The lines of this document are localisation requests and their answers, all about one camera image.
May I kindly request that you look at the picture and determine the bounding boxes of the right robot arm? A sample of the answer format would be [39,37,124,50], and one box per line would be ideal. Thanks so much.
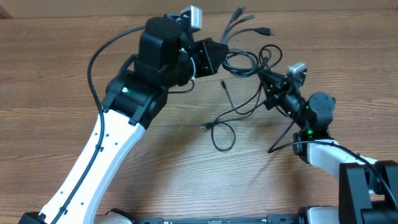
[259,70,397,223]

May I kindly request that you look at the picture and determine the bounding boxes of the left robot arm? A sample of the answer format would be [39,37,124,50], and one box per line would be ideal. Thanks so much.
[20,12,228,223]

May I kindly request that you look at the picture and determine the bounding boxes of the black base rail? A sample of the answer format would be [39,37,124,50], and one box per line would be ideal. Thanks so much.
[132,214,305,224]

